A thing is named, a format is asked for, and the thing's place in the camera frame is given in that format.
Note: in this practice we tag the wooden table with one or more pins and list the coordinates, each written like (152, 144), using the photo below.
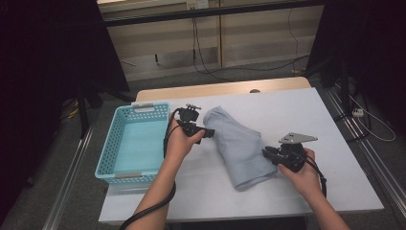
(207, 89)

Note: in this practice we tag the narrow black curtain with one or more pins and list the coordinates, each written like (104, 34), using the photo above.
(376, 48)

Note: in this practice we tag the person's left hand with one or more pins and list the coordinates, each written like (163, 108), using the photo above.
(178, 145)

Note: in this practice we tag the black horizontal bar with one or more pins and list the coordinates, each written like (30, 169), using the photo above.
(223, 11)

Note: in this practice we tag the grey knit sports bra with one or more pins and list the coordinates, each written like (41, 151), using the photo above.
(239, 150)

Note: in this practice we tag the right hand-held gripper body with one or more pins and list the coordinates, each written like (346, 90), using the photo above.
(292, 156)

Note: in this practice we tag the white wall socket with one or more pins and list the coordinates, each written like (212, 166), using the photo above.
(198, 4)

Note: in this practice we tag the round table grommet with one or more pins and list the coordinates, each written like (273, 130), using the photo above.
(254, 91)

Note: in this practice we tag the wide black curtain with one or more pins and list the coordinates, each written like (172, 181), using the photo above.
(38, 64)

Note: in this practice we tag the white power strip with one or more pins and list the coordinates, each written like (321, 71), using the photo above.
(357, 112)

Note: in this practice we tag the light blue perforated plastic basket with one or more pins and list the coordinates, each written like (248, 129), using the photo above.
(140, 147)

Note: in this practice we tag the person's right hand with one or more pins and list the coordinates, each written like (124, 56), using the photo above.
(304, 182)

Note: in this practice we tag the aluminium floor rail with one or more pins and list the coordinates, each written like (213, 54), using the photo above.
(381, 167)
(68, 182)

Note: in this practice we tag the black metal stand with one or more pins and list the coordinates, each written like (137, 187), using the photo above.
(344, 86)

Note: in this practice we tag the black tripod stand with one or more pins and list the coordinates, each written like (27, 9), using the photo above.
(83, 115)

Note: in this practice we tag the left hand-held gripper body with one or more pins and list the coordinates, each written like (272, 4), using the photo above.
(188, 118)

